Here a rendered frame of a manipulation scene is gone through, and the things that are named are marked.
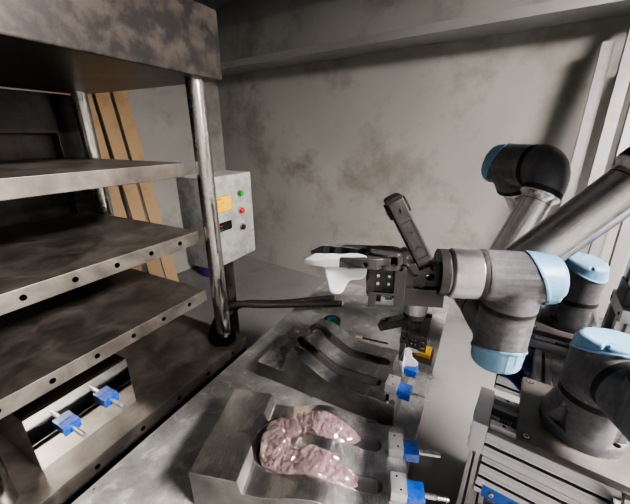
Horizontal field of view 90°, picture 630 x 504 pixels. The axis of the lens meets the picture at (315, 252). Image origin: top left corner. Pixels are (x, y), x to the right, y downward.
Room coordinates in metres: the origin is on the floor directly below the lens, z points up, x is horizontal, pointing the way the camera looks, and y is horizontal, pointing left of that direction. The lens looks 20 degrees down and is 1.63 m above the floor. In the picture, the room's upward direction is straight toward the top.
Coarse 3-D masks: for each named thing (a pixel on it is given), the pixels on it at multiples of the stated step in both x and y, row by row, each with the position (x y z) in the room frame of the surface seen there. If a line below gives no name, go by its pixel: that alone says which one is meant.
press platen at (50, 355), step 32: (96, 288) 1.17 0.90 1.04; (128, 288) 1.17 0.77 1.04; (160, 288) 1.17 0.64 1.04; (192, 288) 1.17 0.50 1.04; (0, 320) 0.93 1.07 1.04; (32, 320) 0.93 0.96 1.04; (64, 320) 0.93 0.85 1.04; (96, 320) 0.93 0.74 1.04; (128, 320) 0.93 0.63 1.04; (160, 320) 0.97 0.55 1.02; (0, 352) 0.76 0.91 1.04; (32, 352) 0.76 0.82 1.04; (64, 352) 0.76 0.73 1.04; (96, 352) 0.78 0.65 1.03; (0, 384) 0.64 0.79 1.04; (32, 384) 0.64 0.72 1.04; (0, 416) 0.58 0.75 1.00
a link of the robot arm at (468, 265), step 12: (456, 252) 0.43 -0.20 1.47; (468, 252) 0.42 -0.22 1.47; (480, 252) 0.42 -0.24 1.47; (456, 264) 0.41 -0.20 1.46; (468, 264) 0.41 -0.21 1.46; (480, 264) 0.41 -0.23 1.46; (456, 276) 0.40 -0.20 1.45; (468, 276) 0.40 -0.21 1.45; (480, 276) 0.40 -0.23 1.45; (456, 288) 0.40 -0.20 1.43; (468, 288) 0.40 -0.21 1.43; (480, 288) 0.39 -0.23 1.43
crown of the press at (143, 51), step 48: (0, 0) 0.70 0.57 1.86; (48, 0) 0.77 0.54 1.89; (96, 0) 0.86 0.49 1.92; (144, 0) 0.97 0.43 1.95; (192, 0) 1.12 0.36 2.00; (0, 48) 0.78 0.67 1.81; (48, 48) 0.78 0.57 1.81; (96, 48) 0.84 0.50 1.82; (144, 48) 0.95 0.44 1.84; (192, 48) 1.10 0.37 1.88
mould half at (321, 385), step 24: (288, 336) 1.10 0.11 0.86; (312, 336) 0.99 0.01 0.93; (336, 336) 1.02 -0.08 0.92; (264, 360) 0.95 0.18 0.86; (288, 360) 0.88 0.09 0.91; (312, 360) 0.87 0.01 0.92; (336, 360) 0.91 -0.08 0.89; (360, 360) 0.92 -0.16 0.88; (288, 384) 0.88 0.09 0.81; (312, 384) 0.84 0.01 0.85; (336, 384) 0.80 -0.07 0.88; (360, 384) 0.80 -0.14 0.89; (384, 384) 0.80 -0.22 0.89; (360, 408) 0.76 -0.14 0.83; (384, 408) 0.73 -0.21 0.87
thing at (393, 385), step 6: (390, 378) 0.79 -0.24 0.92; (396, 378) 0.79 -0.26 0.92; (390, 384) 0.77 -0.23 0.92; (396, 384) 0.77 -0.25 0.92; (402, 384) 0.78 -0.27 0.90; (408, 384) 0.78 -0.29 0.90; (384, 390) 0.77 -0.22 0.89; (390, 390) 0.76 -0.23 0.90; (396, 390) 0.76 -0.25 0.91; (402, 390) 0.76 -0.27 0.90; (408, 390) 0.76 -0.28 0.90; (402, 396) 0.75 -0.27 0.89; (408, 396) 0.74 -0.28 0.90; (414, 396) 0.75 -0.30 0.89; (420, 396) 0.74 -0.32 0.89
